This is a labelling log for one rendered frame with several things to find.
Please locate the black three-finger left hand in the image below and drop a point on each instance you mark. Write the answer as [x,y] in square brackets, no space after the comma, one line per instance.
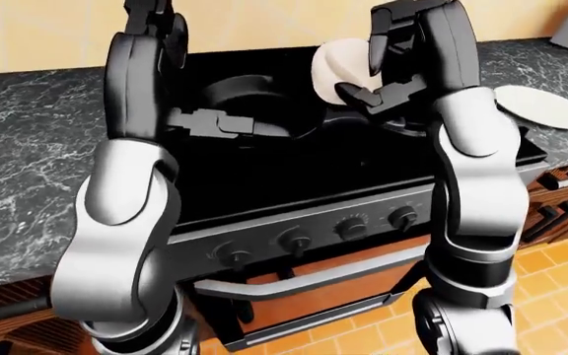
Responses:
[133,88]

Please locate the black three-finger right hand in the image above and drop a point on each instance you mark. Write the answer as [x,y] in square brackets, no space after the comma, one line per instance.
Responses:
[451,48]

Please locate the white round plate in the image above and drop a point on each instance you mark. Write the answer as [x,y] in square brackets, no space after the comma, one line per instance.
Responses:
[545,107]

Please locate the black frying pan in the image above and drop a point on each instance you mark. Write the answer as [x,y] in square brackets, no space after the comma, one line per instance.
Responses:
[264,107]

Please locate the black stove knob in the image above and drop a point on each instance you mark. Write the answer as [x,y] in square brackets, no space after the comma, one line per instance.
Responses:
[234,255]
[350,227]
[403,217]
[296,243]

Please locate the black stove with oven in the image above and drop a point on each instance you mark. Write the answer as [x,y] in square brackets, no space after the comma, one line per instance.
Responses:
[313,177]

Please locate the brown oven door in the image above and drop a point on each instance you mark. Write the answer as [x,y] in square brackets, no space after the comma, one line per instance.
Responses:
[313,308]

